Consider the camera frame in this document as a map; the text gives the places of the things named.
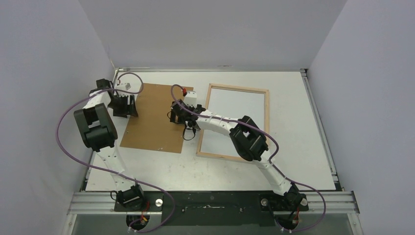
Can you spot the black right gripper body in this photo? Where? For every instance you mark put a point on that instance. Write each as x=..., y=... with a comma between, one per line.
x=178, y=113

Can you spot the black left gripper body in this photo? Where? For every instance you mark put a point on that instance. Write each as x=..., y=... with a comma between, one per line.
x=120, y=105

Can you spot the brown frame backing board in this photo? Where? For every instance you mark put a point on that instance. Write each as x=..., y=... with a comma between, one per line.
x=152, y=129

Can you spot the light wooden picture frame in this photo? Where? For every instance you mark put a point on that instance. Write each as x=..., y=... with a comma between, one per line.
x=232, y=102

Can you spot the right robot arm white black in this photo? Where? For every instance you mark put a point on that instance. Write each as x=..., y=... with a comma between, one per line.
x=248, y=140

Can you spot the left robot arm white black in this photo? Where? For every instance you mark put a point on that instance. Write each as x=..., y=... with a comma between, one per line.
x=98, y=132

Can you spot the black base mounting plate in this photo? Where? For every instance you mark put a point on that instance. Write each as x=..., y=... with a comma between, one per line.
x=216, y=208

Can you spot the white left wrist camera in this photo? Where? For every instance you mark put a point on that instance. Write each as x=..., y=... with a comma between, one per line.
x=124, y=87

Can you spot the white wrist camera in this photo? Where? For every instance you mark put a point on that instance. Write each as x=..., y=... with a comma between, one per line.
x=124, y=87
x=190, y=98

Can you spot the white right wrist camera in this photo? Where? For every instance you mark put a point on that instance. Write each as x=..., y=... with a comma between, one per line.
x=190, y=98

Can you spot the aluminium front rail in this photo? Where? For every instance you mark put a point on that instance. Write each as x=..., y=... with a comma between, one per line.
x=101, y=203

